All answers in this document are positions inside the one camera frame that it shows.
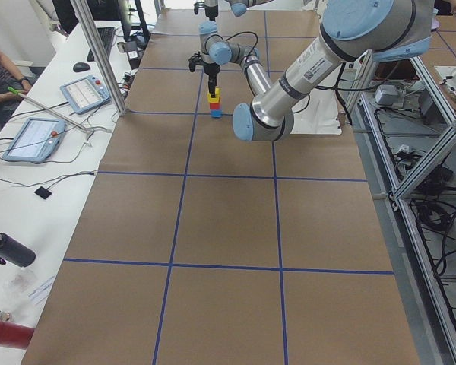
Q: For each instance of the metal rod green tip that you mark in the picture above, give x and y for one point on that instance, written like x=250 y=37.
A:
x=88 y=130

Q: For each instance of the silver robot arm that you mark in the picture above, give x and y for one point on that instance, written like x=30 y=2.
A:
x=238 y=7
x=392 y=30

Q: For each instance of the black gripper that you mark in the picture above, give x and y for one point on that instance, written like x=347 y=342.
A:
x=211 y=70
x=211 y=11

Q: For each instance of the red cylinder bottle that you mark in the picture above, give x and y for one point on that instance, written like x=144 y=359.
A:
x=16 y=336

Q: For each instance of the far blue teach pendant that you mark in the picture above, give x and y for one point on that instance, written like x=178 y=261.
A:
x=85 y=94

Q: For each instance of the black water bottle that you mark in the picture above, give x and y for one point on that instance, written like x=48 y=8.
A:
x=14 y=252

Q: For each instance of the yellow foam cube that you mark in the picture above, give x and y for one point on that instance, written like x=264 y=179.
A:
x=214 y=97

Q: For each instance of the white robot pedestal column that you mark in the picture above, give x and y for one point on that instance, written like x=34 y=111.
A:
x=317 y=114

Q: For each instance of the black keyboard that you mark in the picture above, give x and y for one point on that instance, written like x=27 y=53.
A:
x=107 y=35

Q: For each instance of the blue foam cube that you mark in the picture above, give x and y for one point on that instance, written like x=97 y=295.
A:
x=216 y=113

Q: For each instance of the blue teach pendant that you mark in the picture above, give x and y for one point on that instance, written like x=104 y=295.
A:
x=37 y=139
x=85 y=94

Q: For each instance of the seated person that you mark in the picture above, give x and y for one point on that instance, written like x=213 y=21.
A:
x=10 y=76

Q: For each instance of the small black square puck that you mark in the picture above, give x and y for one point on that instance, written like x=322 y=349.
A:
x=43 y=192

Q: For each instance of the near blue teach pendant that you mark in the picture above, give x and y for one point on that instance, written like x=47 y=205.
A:
x=37 y=139

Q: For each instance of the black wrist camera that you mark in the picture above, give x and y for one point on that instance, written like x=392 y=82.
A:
x=198 y=6
x=194 y=61

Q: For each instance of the aluminium frame post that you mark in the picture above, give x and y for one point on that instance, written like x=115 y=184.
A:
x=92 y=36

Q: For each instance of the black computer mouse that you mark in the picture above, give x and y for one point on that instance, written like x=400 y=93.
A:
x=80 y=67

